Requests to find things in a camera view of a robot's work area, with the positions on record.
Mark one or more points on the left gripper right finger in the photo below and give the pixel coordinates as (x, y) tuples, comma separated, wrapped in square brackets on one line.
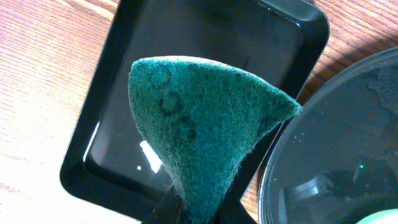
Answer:
[(231, 211)]

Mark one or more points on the green yellow sponge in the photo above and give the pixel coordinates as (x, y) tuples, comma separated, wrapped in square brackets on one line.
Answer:
[(202, 118)]

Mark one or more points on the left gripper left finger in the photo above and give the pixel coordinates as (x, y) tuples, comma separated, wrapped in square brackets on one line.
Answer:
[(169, 211)]

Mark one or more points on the light green plate right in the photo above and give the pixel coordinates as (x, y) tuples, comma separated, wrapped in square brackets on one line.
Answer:
[(389, 216)]

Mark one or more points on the black round tray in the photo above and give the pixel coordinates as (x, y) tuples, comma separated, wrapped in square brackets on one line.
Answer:
[(336, 162)]

